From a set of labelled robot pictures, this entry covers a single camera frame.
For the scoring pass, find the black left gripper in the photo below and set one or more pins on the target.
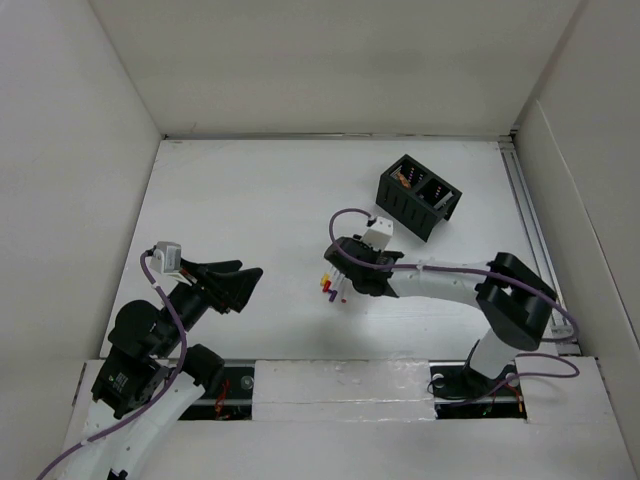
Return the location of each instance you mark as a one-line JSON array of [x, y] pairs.
[[233, 285]]

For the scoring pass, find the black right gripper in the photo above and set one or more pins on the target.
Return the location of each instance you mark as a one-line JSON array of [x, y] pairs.
[[364, 246]]

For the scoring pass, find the aluminium rail right side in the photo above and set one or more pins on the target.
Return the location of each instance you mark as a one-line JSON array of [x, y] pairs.
[[558, 326]]

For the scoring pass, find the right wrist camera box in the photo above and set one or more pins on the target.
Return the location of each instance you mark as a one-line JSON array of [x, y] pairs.
[[378, 233]]

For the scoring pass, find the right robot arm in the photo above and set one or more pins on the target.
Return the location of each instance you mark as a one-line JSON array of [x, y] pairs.
[[515, 302]]

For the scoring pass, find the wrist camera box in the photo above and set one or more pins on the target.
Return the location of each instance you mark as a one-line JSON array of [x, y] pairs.
[[378, 233], [166, 258]]

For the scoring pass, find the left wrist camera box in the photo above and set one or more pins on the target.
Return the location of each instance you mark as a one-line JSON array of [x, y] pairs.
[[166, 258]]

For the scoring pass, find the black two-compartment pen holder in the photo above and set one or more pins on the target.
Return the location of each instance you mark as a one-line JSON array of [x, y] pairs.
[[421, 208]]

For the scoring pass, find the orange highlighter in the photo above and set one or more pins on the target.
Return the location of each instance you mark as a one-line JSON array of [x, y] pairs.
[[404, 181]]

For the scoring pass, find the yellow cap marker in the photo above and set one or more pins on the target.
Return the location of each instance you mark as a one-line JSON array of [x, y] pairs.
[[326, 276]]

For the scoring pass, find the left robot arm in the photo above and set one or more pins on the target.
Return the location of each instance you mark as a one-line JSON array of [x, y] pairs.
[[152, 376]]

